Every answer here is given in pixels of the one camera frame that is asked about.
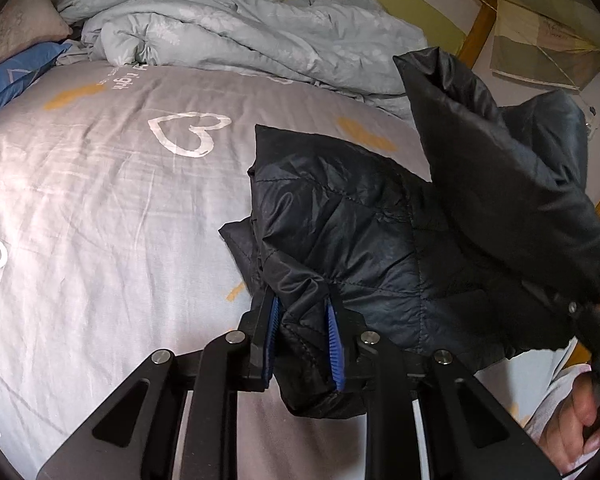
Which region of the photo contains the beige pillow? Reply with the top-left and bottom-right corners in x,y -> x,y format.
0,0 -> 71,64

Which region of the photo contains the person's right hand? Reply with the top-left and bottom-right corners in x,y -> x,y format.
538,372 -> 600,474

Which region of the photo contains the black puffer jacket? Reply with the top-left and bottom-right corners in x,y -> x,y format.
220,49 -> 600,418

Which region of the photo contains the grey heart-print bed sheet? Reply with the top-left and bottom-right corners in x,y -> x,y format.
0,61 -> 586,479

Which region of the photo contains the paper poster on wall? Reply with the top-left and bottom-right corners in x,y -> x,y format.
490,0 -> 600,91

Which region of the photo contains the blue pillow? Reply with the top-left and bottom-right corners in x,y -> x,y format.
0,42 -> 70,109

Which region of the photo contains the light grey crumpled duvet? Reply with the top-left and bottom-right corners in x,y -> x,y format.
52,0 -> 428,122

